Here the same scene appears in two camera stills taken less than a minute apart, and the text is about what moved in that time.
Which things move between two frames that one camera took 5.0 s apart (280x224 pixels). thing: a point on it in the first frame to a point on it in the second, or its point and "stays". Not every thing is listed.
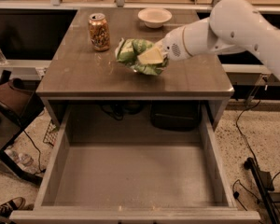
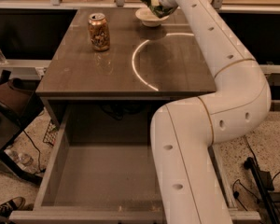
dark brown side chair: (13, 105) stays
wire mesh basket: (51, 133) stays
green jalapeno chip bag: (142, 56) to (161, 6)
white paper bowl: (155, 18) stays
